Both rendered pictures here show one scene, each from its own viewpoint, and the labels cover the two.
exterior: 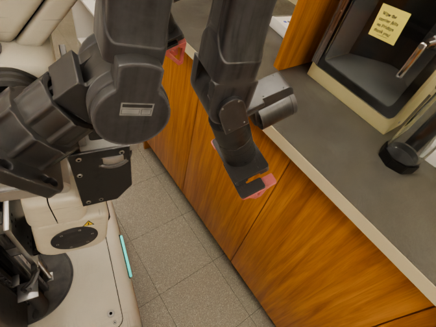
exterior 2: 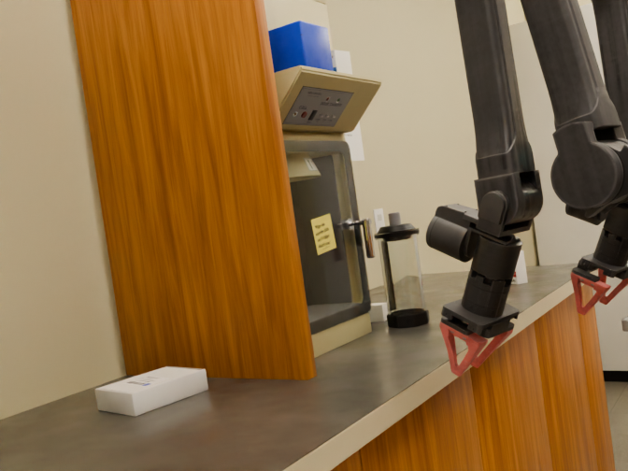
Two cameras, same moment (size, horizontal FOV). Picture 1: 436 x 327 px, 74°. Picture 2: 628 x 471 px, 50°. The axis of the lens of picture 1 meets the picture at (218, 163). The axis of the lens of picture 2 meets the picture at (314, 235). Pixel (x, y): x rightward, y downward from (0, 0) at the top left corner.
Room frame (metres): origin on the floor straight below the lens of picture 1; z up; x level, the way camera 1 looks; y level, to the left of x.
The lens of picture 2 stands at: (1.03, 1.12, 1.24)
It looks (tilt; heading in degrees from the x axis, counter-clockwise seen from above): 2 degrees down; 263
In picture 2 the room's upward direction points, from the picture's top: 8 degrees counter-clockwise
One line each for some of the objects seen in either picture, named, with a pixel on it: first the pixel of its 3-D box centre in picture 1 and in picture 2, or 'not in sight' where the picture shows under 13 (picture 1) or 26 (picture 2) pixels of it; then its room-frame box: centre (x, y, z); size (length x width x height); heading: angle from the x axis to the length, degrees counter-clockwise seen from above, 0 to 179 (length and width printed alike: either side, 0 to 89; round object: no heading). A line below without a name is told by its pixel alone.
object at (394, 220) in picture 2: not in sight; (395, 226); (0.63, -0.46, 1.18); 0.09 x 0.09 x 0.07
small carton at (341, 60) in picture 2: not in sight; (335, 67); (0.75, -0.33, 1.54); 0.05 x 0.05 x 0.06; 39
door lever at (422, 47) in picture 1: (415, 58); (362, 237); (0.73, -0.38, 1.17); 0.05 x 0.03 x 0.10; 138
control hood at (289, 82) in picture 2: not in sight; (324, 103); (0.79, -0.28, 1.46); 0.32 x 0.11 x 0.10; 48
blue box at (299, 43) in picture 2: not in sight; (296, 52); (0.84, -0.22, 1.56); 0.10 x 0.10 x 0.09; 48
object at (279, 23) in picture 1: (293, 30); (152, 389); (1.20, -0.13, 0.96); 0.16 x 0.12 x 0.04; 41
